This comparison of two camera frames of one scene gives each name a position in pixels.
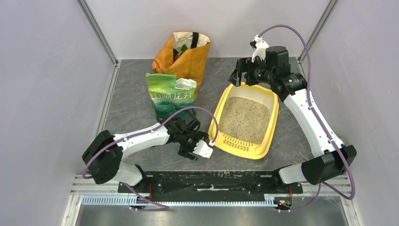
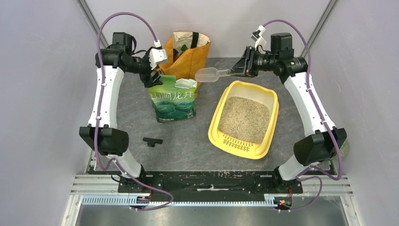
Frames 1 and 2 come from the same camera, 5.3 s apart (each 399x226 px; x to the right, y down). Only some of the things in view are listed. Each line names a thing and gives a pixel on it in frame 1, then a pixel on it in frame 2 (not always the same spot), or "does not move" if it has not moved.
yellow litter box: [246, 116] does not move
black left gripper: [198, 135] to [147, 79]
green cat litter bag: [169, 95] does not move
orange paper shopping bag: [185, 54] does not move
